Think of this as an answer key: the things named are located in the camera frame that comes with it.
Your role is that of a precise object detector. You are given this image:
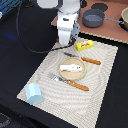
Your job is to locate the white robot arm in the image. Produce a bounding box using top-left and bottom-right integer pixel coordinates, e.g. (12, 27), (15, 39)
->
(36, 0), (80, 45)

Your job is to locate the beige bowl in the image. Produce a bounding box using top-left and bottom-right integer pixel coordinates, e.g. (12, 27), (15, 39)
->
(121, 7), (128, 30)

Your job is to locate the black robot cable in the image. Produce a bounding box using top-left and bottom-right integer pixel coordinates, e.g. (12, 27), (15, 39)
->
(15, 0), (78, 54)

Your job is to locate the yellow butter box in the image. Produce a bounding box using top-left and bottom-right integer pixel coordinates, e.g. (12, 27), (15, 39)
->
(76, 40), (94, 51)

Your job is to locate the fork with wooden handle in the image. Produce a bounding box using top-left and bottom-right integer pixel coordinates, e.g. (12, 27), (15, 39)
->
(48, 73), (89, 91)

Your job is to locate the knife with wooden handle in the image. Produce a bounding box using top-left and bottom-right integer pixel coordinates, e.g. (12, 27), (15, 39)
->
(63, 52), (101, 65)

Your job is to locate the grey saucepan with handle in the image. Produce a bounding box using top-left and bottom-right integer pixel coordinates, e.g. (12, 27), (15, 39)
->
(82, 8), (125, 29)

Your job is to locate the beige woven placemat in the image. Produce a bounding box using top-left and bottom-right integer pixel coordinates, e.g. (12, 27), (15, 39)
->
(15, 32), (119, 128)

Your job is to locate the round wooden plate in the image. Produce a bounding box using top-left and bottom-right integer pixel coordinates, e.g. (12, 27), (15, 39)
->
(59, 57), (86, 80)

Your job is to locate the light blue milk carton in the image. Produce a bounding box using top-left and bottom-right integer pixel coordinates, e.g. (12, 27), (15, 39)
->
(25, 83), (43, 105)

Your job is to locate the brown stove board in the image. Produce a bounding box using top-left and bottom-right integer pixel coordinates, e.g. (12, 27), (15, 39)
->
(50, 0), (128, 44)

